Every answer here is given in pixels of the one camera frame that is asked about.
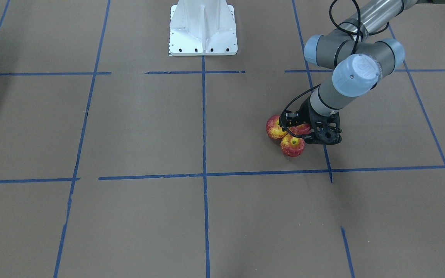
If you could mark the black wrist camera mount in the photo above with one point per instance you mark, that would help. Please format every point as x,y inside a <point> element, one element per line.
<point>325,130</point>

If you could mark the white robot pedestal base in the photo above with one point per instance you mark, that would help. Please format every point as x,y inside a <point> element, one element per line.
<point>202,27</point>

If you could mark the red yellow apple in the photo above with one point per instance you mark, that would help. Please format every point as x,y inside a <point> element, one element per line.
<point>292,146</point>
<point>274,129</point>
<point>302,129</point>

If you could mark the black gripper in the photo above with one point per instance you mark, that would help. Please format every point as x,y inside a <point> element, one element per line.
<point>304,114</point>

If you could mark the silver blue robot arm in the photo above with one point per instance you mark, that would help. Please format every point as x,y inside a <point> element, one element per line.
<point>357,67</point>

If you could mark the red yellow apple front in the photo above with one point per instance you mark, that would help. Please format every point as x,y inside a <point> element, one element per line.
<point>292,146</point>

